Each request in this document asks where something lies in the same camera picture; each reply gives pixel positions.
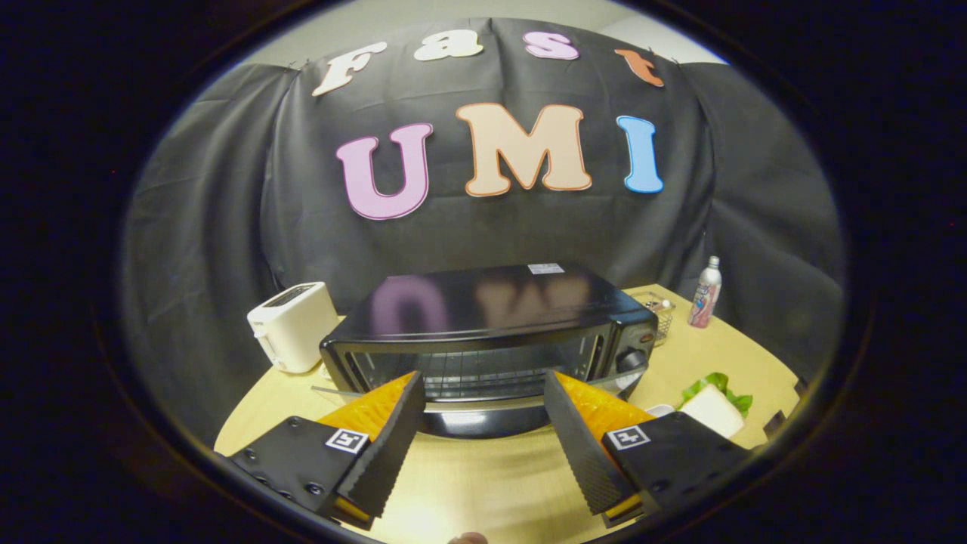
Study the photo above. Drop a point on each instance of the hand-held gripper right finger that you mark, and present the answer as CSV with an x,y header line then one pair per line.
x,y
585,453

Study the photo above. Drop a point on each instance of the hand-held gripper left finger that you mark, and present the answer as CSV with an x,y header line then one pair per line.
x,y
381,457

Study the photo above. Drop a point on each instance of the sandwich with lettuce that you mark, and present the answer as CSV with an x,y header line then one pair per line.
x,y
714,408

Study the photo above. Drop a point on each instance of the black toaster oven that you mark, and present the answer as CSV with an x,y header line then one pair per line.
x,y
491,302

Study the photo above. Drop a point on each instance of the white pop-up toaster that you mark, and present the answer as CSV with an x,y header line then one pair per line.
x,y
298,329

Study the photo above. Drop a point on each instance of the white plastic tray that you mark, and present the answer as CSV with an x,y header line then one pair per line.
x,y
661,410

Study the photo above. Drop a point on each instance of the pink drink bottle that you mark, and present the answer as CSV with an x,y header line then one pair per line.
x,y
704,298

